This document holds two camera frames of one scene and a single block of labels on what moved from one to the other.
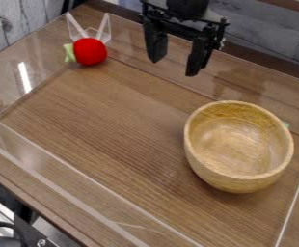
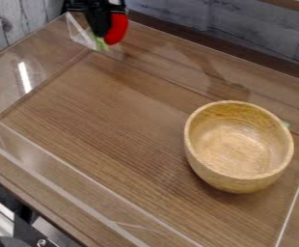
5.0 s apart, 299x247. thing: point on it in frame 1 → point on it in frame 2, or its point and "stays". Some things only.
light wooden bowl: x=240 y=146 stays
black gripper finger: x=157 y=40 → x=98 y=16
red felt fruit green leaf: x=87 y=50 → x=117 y=29
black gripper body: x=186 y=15 → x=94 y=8
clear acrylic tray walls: x=169 y=160 stays
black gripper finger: x=201 y=56 → x=120 y=8
